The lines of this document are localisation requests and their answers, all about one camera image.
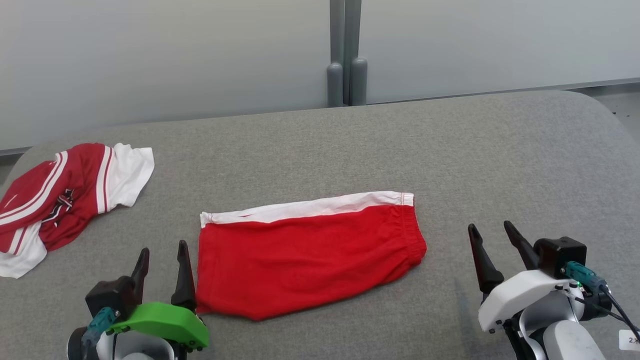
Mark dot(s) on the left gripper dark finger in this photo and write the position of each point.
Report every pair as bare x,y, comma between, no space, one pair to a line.
184,285
141,272

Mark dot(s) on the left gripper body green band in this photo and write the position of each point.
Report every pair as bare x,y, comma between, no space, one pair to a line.
165,322

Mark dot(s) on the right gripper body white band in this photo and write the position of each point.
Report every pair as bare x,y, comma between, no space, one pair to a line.
525,290

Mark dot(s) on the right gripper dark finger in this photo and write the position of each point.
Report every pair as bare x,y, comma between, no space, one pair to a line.
486,270
522,247

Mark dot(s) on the red Bulls 23 jersey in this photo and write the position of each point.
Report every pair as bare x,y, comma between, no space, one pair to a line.
75,200

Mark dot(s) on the red shorts white side stripe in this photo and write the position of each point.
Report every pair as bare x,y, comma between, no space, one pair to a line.
300,260

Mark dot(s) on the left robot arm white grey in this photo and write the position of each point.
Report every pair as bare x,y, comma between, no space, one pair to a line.
135,350

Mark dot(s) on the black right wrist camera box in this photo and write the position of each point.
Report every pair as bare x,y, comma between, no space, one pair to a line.
560,255

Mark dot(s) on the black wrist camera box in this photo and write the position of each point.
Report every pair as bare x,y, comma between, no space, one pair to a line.
560,255
110,297

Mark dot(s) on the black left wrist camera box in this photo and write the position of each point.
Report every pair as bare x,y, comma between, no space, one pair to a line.
110,297

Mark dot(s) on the grey partition post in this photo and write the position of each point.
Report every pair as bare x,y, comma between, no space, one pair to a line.
358,80
336,85

